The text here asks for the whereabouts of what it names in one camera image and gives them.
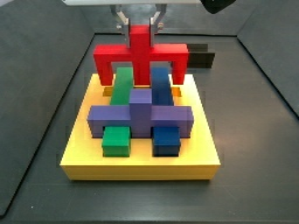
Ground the blue block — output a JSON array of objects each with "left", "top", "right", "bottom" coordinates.
[{"left": 151, "top": 67, "right": 182, "bottom": 157}]

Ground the purple cross-shaped block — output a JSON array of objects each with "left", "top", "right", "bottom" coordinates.
[{"left": 87, "top": 89, "right": 194, "bottom": 138}]

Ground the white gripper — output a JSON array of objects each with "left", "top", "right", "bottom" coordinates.
[{"left": 62, "top": 0, "right": 202, "bottom": 46}]

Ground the yellow board base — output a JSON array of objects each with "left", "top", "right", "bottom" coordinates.
[{"left": 61, "top": 74, "right": 221, "bottom": 180}]

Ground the black angled bracket stand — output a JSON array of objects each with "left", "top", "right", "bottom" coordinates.
[{"left": 187, "top": 44, "right": 215, "bottom": 68}]

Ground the green block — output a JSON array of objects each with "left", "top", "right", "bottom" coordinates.
[{"left": 102, "top": 67, "right": 134, "bottom": 157}]

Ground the red cross-shaped block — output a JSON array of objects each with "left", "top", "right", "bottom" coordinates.
[{"left": 94, "top": 24, "right": 190, "bottom": 86}]

